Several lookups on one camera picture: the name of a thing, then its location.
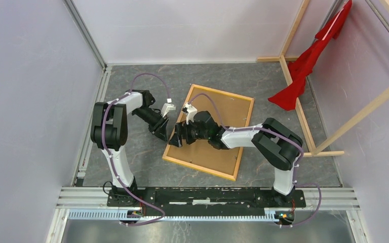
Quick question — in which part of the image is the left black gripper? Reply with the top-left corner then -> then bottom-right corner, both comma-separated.
132,107 -> 170,143

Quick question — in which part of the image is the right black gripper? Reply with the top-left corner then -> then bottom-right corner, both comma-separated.
168,118 -> 210,148

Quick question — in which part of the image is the yellow wooden picture frame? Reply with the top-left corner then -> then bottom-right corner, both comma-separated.
162,84 -> 255,182

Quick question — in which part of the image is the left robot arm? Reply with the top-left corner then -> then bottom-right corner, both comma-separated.
90,90 -> 175,206

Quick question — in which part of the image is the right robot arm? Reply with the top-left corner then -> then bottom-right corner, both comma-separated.
168,111 -> 303,207

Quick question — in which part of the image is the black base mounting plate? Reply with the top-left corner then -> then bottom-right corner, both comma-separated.
107,186 -> 306,217

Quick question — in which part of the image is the red cloth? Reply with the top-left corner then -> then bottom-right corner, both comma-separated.
268,1 -> 353,111

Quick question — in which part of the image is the light wooden beam structure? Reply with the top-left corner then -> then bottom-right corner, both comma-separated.
257,0 -> 389,159

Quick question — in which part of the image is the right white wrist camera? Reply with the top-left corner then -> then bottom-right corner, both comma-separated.
182,103 -> 198,124

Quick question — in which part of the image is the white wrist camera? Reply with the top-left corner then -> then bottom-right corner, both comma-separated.
182,103 -> 198,124
161,98 -> 176,117

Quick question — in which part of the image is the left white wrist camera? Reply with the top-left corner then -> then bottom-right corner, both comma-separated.
161,98 -> 176,117

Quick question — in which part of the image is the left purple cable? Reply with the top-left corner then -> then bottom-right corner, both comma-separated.
100,72 -> 173,227

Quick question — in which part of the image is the aluminium rail frame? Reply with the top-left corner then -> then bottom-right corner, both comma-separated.
45,63 -> 371,243

